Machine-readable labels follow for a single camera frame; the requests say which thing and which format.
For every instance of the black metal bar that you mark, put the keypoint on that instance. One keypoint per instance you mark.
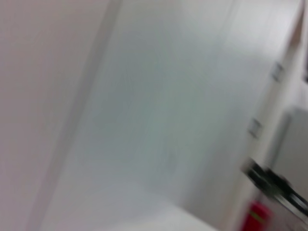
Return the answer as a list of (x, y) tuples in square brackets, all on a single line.
[(272, 184)]

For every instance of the grey wall box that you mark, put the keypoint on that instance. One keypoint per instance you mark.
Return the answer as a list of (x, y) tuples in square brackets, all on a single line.
[(294, 144)]

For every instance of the red fire extinguisher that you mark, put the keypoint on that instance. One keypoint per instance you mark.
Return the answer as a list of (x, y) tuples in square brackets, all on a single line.
[(257, 217)]

